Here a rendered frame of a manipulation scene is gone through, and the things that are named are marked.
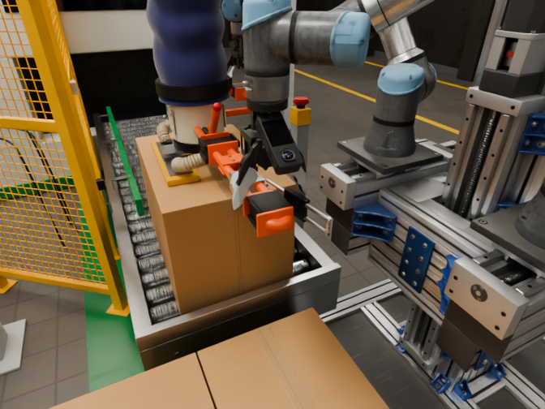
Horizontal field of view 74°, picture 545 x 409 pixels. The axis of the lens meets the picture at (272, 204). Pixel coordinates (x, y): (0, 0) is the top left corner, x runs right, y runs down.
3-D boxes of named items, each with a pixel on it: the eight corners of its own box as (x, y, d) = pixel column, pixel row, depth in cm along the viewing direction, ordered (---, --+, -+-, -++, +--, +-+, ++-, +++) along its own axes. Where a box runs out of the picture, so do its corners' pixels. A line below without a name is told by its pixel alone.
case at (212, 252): (152, 222, 163) (135, 137, 142) (237, 203, 177) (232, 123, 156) (181, 318, 116) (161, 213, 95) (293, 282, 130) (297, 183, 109)
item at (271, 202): (242, 216, 75) (242, 195, 72) (275, 208, 78) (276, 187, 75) (258, 238, 68) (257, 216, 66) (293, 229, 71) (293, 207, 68)
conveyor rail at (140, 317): (97, 136, 293) (92, 114, 283) (105, 135, 295) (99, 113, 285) (145, 375, 115) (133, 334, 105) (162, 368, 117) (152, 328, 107)
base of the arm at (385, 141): (390, 135, 119) (396, 105, 114) (426, 152, 107) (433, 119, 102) (353, 143, 113) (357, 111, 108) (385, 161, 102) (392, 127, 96)
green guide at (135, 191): (97, 118, 286) (95, 106, 281) (112, 116, 290) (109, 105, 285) (121, 220, 163) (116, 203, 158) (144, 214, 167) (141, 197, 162)
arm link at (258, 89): (298, 75, 58) (250, 79, 56) (297, 103, 61) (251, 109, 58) (278, 66, 64) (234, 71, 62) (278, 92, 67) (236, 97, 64)
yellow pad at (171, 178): (151, 146, 134) (148, 133, 131) (178, 142, 137) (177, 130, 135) (167, 187, 107) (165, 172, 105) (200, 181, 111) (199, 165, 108)
